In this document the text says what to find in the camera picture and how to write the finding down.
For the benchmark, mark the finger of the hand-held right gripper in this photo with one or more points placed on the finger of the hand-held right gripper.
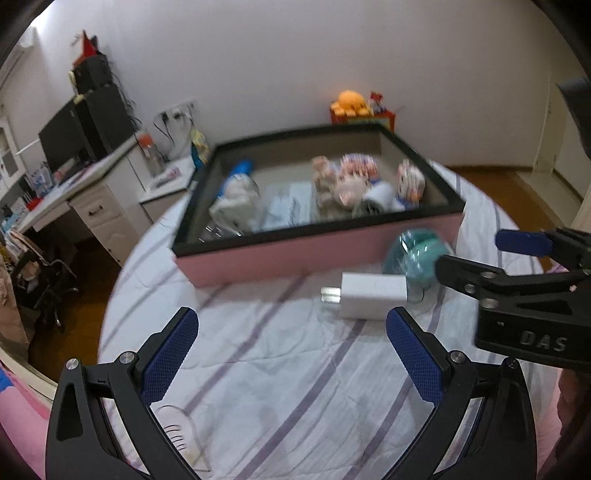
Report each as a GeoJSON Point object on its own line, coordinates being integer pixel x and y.
{"type": "Point", "coordinates": [517, 241]}
{"type": "Point", "coordinates": [466, 274]}

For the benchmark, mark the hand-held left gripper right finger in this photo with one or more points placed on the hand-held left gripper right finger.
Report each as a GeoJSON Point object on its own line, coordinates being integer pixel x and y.
{"type": "Point", "coordinates": [415, 360]}

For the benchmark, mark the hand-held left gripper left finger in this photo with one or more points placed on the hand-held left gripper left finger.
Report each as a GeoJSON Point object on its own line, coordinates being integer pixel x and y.
{"type": "Point", "coordinates": [168, 360]}

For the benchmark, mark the white charger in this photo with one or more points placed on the white charger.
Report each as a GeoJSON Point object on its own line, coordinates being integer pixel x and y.
{"type": "Point", "coordinates": [374, 295]}

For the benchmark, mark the pink building block model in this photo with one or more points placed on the pink building block model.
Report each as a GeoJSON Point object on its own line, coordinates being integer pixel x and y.
{"type": "Point", "coordinates": [410, 184]}

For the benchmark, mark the white shell-shaped toy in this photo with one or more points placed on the white shell-shaped toy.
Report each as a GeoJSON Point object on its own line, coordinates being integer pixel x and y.
{"type": "Point", "coordinates": [376, 201]}

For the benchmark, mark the pink plush doll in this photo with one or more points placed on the pink plush doll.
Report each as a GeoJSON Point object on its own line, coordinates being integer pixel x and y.
{"type": "Point", "coordinates": [346, 190]}

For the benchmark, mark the pink box with black rim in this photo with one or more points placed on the pink box with black rim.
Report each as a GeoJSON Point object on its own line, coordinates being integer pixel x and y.
{"type": "Point", "coordinates": [277, 258]}

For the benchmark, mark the white robot toy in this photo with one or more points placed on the white robot toy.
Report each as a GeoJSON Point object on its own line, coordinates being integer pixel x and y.
{"type": "Point", "coordinates": [235, 203]}

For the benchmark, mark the small beige plush doll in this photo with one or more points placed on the small beige plush doll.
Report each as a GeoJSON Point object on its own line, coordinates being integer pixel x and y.
{"type": "Point", "coordinates": [323, 173]}

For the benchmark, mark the clear plastic box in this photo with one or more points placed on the clear plastic box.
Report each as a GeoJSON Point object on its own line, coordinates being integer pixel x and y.
{"type": "Point", "coordinates": [279, 207]}

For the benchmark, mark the blue tube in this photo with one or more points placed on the blue tube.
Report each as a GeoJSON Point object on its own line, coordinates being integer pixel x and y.
{"type": "Point", "coordinates": [240, 173]}

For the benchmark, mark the white door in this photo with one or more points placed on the white door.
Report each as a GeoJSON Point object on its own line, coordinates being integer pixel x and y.
{"type": "Point", "coordinates": [547, 138]}

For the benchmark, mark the pink fabric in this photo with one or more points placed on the pink fabric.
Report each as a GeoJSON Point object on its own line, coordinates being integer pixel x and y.
{"type": "Point", "coordinates": [549, 443]}

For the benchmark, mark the round table striped cloth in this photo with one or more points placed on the round table striped cloth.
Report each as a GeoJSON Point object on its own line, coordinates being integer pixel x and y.
{"type": "Point", "coordinates": [286, 369]}

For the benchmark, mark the black office chair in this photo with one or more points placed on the black office chair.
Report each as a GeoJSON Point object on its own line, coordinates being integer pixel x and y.
{"type": "Point", "coordinates": [46, 277]}

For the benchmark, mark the white desk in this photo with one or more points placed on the white desk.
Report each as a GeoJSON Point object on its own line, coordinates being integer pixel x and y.
{"type": "Point", "coordinates": [106, 217]}

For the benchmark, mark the pink blanket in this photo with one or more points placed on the pink blanket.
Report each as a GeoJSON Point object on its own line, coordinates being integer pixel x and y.
{"type": "Point", "coordinates": [23, 424]}

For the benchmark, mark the white nightstand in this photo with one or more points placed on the white nightstand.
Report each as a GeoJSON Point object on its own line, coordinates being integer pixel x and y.
{"type": "Point", "coordinates": [161, 194]}

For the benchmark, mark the pink packet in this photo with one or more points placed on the pink packet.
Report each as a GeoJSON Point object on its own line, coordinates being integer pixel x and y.
{"type": "Point", "coordinates": [166, 177]}

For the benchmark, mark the red toy box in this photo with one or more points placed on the red toy box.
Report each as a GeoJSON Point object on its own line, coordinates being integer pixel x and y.
{"type": "Point", "coordinates": [364, 120]}

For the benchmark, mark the small red blue toy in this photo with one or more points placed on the small red blue toy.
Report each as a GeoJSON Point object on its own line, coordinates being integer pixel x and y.
{"type": "Point", "coordinates": [376, 102]}

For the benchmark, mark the bottle with orange cap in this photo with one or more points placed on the bottle with orange cap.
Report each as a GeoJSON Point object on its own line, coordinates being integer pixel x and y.
{"type": "Point", "coordinates": [151, 154]}

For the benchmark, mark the orange octopus plush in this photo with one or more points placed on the orange octopus plush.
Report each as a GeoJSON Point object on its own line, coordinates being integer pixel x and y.
{"type": "Point", "coordinates": [351, 102]}

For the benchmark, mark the yellow blue snack bag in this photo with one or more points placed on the yellow blue snack bag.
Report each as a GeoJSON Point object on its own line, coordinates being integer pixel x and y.
{"type": "Point", "coordinates": [201, 147]}

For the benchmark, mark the blue white box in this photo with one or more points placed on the blue white box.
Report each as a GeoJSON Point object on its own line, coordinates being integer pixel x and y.
{"type": "Point", "coordinates": [39, 177]}

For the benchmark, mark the black computer tower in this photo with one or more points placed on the black computer tower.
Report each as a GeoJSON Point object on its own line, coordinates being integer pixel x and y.
{"type": "Point", "coordinates": [104, 120]}

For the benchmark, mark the black monitor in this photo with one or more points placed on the black monitor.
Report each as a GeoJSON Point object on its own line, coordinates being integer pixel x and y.
{"type": "Point", "coordinates": [60, 134]}

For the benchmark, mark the small beige stand gadget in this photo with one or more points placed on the small beige stand gadget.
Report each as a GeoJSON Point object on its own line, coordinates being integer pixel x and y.
{"type": "Point", "coordinates": [76, 87]}

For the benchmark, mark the black speaker box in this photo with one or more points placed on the black speaker box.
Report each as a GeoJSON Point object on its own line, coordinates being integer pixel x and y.
{"type": "Point", "coordinates": [92, 74]}

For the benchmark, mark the white wall outlet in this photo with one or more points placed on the white wall outlet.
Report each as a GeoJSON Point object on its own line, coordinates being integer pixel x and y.
{"type": "Point", "coordinates": [178, 110]}

